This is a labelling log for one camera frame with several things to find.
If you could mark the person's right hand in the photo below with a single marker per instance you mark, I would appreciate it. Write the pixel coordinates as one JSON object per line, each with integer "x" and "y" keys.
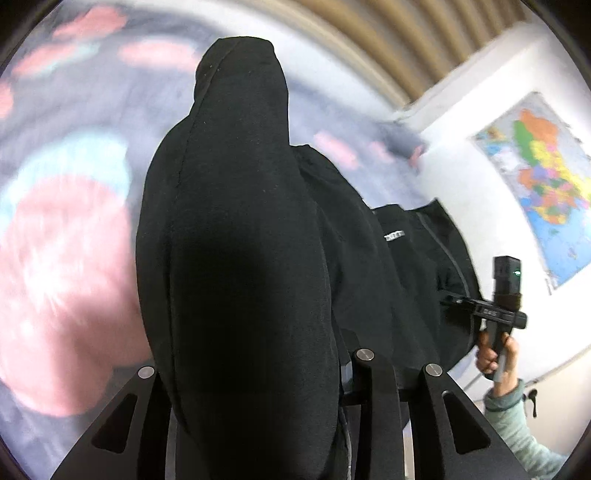
{"x": 510, "y": 364}

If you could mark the grey pillow with pink flowers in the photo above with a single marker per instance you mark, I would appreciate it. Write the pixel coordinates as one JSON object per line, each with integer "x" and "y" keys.
{"x": 406, "y": 143}

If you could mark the brown striped window blind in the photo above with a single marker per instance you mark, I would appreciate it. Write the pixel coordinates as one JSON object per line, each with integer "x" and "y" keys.
{"x": 415, "y": 41}

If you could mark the person's right forearm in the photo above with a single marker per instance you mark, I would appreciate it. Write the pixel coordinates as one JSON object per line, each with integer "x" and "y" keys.
{"x": 517, "y": 434}

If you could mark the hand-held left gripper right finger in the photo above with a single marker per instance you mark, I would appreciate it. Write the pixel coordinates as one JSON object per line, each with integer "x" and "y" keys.
{"x": 374, "y": 392}

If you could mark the colourful wall map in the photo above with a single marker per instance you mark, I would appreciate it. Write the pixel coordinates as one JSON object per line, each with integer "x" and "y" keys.
{"x": 545, "y": 184}

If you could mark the grey blanket with pink flowers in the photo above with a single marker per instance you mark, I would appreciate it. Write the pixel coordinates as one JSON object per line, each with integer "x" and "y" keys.
{"x": 64, "y": 258}

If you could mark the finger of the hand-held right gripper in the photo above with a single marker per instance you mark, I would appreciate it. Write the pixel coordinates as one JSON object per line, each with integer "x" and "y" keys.
{"x": 457, "y": 307}

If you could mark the black hoodie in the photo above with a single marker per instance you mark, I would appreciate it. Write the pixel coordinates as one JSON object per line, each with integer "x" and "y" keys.
{"x": 240, "y": 230}

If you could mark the small dark wall fixture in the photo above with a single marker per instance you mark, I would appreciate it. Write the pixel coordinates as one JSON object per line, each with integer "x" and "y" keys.
{"x": 532, "y": 404}

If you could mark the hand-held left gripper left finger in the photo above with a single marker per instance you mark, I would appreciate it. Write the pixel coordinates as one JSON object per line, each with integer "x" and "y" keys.
{"x": 154, "y": 438}

